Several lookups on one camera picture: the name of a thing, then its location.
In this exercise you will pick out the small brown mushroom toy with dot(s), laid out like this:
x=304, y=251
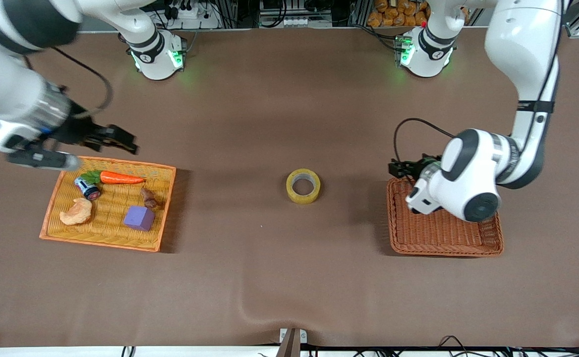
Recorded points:
x=148, y=198

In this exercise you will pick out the brown table cloth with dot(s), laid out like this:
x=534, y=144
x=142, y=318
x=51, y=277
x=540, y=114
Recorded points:
x=289, y=272

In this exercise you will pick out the yellow woven tray orange rim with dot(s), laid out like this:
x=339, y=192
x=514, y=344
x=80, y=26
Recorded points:
x=106, y=233

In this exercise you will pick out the metal table clamp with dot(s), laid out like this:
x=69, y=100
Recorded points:
x=292, y=342

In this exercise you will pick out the yellow tape roll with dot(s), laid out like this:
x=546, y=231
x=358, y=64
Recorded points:
x=303, y=199

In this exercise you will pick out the purple foam cube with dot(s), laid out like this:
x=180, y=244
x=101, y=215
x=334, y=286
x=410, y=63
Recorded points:
x=139, y=218

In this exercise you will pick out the bag of orange bread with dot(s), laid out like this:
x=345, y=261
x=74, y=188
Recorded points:
x=393, y=15

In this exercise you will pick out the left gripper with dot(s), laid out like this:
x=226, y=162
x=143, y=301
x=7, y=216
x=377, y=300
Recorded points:
x=415, y=168

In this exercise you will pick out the white power strip with plugs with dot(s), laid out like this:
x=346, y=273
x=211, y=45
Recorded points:
x=195, y=22

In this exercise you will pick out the small white power strip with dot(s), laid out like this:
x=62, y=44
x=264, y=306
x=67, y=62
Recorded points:
x=294, y=22

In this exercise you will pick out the brown woven basket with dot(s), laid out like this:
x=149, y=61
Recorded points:
x=448, y=238

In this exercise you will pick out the orange toy carrot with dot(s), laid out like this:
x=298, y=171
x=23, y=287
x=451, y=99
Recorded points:
x=121, y=177

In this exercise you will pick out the toy croissant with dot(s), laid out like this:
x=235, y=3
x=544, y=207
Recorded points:
x=78, y=213

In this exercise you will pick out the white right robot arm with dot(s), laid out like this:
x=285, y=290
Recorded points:
x=155, y=54

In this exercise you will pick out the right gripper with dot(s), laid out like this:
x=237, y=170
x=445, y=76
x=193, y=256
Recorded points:
x=77, y=130

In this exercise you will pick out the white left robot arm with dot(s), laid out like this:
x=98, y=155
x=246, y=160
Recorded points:
x=517, y=44

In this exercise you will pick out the small blue white can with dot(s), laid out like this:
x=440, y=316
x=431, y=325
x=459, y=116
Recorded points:
x=87, y=188

